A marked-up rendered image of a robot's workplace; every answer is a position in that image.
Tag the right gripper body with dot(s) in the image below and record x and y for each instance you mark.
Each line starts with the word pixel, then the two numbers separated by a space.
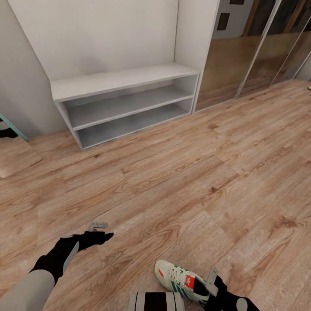
pixel 216 303

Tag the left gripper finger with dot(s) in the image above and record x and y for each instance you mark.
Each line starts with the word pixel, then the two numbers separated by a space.
pixel 108 236

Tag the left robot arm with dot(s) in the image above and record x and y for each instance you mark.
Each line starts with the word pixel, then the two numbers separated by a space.
pixel 33 291

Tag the gym shoe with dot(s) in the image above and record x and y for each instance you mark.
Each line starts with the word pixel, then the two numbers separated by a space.
pixel 178 279

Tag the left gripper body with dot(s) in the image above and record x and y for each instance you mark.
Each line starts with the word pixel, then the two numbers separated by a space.
pixel 95 238

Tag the standing mirror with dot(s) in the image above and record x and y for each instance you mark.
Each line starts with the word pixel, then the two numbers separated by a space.
pixel 15 153

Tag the robot trunk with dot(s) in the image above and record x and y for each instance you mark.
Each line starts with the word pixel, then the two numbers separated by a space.
pixel 155 301

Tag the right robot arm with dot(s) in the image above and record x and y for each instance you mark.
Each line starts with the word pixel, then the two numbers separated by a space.
pixel 222 300

